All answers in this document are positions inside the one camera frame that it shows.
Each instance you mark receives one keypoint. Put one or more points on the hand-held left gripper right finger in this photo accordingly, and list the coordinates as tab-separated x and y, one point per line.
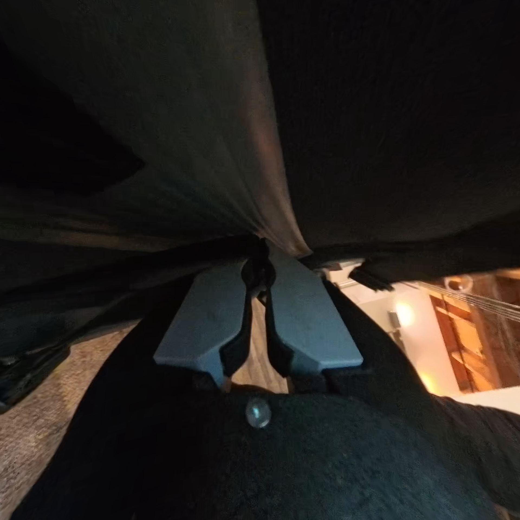
313	321

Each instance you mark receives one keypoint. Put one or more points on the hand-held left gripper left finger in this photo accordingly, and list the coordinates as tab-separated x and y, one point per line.
203	321

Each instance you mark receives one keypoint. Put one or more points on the black office chair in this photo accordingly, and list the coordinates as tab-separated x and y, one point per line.
162	122

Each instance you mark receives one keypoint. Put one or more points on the wooden staircase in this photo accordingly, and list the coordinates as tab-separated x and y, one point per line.
475	333

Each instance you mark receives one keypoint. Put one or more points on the glowing wall lamp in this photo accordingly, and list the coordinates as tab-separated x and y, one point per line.
404	313

